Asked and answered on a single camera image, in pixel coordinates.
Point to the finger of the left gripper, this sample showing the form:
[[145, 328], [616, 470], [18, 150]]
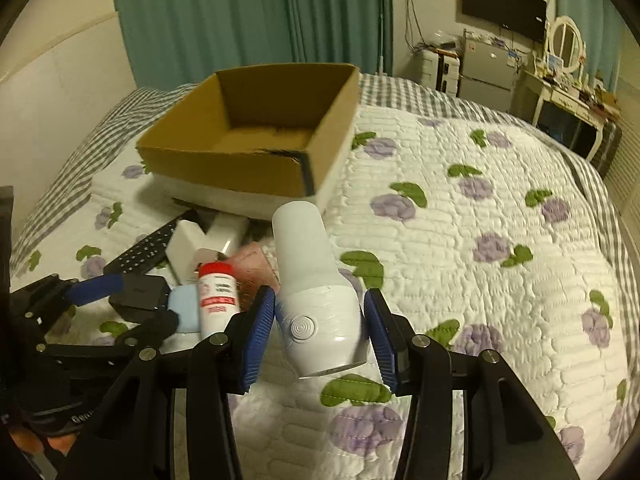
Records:
[[87, 292], [150, 333]]

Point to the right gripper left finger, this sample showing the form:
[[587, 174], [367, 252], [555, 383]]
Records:
[[220, 365]]

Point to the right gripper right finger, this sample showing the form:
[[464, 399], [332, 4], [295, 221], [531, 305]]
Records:
[[416, 366]]

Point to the light blue case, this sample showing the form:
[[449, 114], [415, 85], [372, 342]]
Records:
[[183, 300]]

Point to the black remote control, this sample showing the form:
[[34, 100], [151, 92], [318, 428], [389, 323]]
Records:
[[146, 254]]

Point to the red capped white bottle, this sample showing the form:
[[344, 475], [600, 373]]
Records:
[[218, 297]]

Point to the white 66W charger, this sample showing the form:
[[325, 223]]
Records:
[[186, 250]]

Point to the red patterned wallet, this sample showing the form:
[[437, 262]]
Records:
[[252, 270]]

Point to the white handheld device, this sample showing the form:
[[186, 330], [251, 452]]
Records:
[[318, 311]]

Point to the white plug adapter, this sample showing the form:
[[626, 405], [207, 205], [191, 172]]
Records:
[[226, 233]]

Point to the black small box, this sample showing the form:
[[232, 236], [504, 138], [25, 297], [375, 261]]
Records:
[[141, 297]]

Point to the floral white quilt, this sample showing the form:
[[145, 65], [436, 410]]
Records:
[[483, 237]]

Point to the grey checked bedsheet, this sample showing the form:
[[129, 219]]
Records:
[[71, 188]]

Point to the brown cardboard box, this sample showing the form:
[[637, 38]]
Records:
[[249, 140]]

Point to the teal curtain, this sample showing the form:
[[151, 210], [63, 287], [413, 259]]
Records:
[[601, 27], [173, 42]]

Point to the white drawer cabinet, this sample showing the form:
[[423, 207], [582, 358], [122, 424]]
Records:
[[440, 70]]

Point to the white dressing table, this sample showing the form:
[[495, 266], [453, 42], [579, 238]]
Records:
[[591, 130]]

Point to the silver mini fridge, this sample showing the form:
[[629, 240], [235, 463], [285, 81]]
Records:
[[488, 74]]

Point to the white oval mirror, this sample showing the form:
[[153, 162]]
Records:
[[564, 41]]

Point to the teal right curtain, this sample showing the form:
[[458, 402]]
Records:
[[601, 27]]

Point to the black wall television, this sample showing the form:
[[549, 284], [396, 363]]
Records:
[[524, 17]]

